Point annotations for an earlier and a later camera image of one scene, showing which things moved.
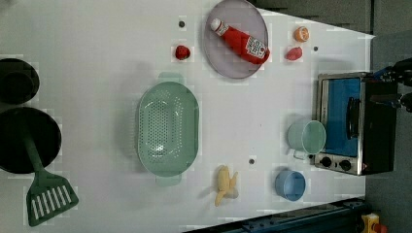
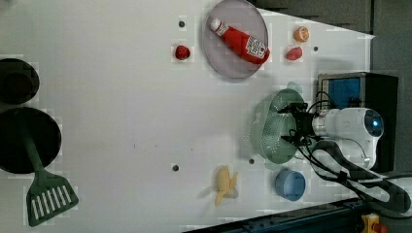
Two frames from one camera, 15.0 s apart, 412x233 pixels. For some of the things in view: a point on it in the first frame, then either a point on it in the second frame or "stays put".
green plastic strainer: [168, 128] to [268, 125]
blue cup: [291, 184] stays put
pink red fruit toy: [294, 53] stays put
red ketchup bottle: [244, 45] stays put
